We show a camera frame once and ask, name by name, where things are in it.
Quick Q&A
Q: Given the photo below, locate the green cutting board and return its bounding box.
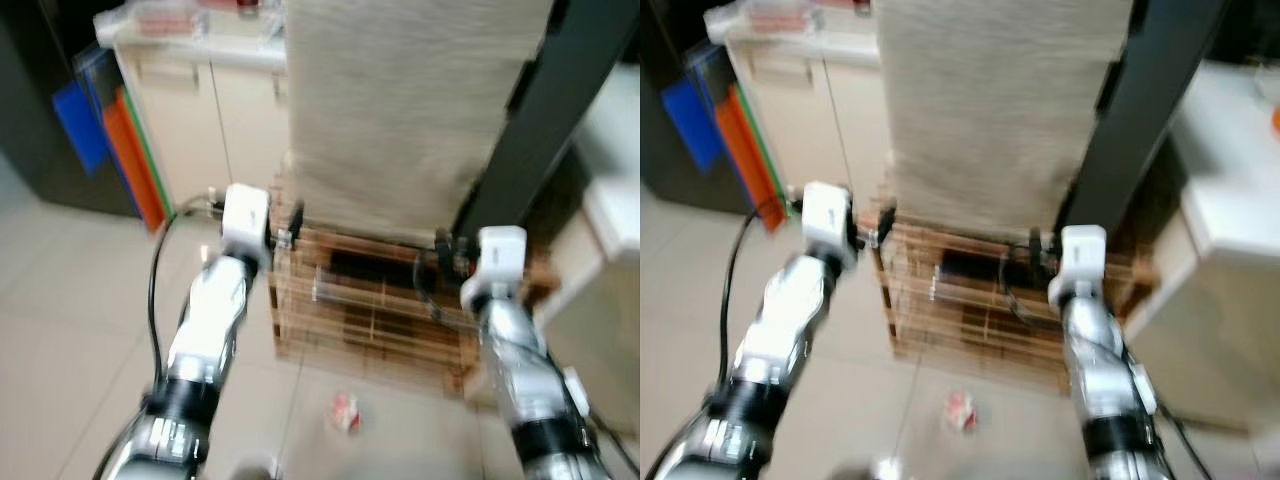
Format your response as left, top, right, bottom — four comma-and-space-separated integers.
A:
735, 85, 792, 201
120, 85, 177, 216

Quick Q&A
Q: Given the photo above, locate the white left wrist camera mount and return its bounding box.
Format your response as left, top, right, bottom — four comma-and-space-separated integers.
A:
802, 181, 857, 271
221, 184, 274, 269

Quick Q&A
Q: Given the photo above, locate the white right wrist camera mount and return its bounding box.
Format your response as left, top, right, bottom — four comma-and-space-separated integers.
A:
1059, 225, 1109, 301
477, 226, 529, 301

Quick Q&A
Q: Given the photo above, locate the small red white carton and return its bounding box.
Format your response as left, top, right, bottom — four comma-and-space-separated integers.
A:
330, 392, 363, 433
942, 390, 978, 433

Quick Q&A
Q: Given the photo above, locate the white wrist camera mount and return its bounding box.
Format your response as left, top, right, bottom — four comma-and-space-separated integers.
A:
221, 184, 274, 269
802, 181, 857, 271
477, 226, 529, 301
1059, 225, 1109, 301

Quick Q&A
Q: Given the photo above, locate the dark grey tall appliance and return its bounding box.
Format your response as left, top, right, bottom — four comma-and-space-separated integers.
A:
0, 0, 141, 216
640, 0, 746, 206

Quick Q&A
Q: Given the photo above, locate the orange cutting board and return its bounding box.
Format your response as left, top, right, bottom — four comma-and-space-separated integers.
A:
712, 85, 787, 231
100, 88, 167, 233

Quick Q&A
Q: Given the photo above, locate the wooden wine rack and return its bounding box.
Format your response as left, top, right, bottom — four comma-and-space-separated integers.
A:
268, 175, 561, 397
875, 185, 1161, 387

